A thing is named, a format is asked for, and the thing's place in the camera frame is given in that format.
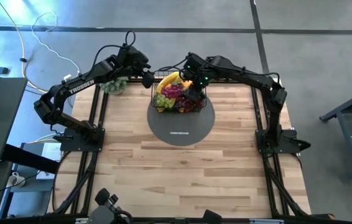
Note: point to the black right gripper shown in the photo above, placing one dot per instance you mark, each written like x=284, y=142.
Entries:
x=196, y=71

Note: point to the green succulent in white pot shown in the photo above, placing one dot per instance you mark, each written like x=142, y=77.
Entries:
x=113, y=86

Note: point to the pink grape bunch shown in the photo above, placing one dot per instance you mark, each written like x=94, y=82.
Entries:
x=172, y=91

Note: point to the white paper sheet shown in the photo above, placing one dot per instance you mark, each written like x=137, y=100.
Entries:
x=50, y=154

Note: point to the green grape bunch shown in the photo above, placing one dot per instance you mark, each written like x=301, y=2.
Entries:
x=163, y=101

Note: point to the yellow banana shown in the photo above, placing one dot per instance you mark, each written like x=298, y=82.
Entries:
x=168, y=79

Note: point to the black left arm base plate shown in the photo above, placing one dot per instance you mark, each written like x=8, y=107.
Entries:
x=70, y=144

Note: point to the black desk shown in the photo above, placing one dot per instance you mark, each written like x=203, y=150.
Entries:
x=2, y=118

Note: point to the white mug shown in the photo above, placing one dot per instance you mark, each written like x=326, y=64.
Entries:
x=14, y=180

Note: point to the small black device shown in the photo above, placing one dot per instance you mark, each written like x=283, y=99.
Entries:
x=211, y=217

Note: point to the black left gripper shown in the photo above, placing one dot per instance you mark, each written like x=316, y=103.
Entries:
x=132, y=60

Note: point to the white power adapter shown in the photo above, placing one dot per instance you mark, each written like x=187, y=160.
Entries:
x=67, y=77

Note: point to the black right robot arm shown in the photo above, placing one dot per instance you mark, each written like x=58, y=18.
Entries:
x=257, y=79

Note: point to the grey round woven placemat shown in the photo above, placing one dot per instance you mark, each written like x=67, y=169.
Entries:
x=179, y=124

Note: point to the black jointed device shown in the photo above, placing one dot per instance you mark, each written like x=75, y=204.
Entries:
x=104, y=205

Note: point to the dark red grape bunch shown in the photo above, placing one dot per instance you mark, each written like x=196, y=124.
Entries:
x=188, y=105

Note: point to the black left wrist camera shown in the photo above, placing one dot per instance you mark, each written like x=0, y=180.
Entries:
x=148, y=80

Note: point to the silver frame bracket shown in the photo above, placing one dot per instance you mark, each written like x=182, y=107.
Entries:
x=266, y=221

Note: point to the black aluminium table frame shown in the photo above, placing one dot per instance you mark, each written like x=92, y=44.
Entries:
x=163, y=220

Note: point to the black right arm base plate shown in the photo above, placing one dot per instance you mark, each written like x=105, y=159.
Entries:
x=288, y=140

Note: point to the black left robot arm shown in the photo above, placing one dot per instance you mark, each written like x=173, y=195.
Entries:
x=79, y=84

